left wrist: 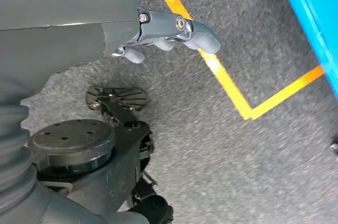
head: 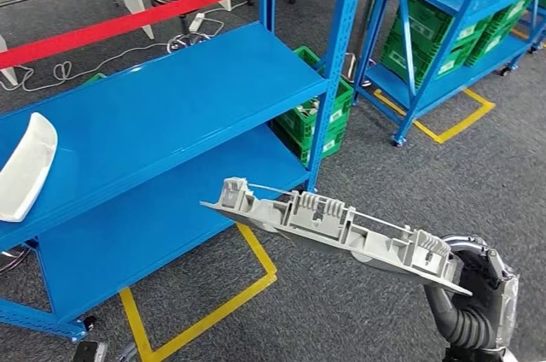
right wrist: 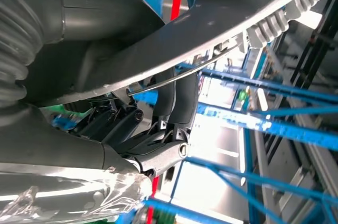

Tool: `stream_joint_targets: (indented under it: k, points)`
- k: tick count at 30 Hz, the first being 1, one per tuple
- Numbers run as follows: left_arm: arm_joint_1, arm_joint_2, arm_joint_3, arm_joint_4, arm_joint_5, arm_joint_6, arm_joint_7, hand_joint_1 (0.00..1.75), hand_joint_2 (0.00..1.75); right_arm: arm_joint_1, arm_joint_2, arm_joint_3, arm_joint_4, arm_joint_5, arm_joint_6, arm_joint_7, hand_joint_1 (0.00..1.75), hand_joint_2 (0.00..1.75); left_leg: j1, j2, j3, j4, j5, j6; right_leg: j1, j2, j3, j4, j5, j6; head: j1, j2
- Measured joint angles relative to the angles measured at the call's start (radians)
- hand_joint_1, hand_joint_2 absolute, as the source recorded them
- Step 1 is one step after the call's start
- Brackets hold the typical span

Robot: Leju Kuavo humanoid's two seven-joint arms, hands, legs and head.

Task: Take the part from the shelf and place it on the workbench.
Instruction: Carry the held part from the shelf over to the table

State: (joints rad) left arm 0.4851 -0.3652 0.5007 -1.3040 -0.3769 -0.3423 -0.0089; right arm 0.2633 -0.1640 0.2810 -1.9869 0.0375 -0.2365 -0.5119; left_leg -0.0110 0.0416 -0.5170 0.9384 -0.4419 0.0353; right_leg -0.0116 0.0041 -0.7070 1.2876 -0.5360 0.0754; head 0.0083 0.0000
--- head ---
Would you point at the red barrier belt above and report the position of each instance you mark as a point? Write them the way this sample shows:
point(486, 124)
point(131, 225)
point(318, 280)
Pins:
point(127, 23)

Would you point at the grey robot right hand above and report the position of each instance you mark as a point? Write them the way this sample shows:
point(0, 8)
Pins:
point(437, 300)

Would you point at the green plastic crate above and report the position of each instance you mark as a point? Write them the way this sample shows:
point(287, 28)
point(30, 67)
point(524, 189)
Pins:
point(299, 119)
point(330, 147)
point(430, 20)
point(512, 11)
point(409, 59)
point(94, 78)
point(490, 42)

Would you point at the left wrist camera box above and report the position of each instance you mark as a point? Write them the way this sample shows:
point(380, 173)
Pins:
point(87, 352)

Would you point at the silver plastic wheel hubcap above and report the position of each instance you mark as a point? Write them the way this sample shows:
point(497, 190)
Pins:
point(324, 232)

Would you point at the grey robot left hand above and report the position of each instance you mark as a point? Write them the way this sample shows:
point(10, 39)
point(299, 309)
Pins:
point(127, 354)

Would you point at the white curved plastic part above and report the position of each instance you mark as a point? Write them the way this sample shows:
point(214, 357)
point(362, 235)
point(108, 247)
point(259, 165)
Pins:
point(26, 173)

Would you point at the white power strip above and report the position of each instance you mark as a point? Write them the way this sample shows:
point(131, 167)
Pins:
point(197, 21)

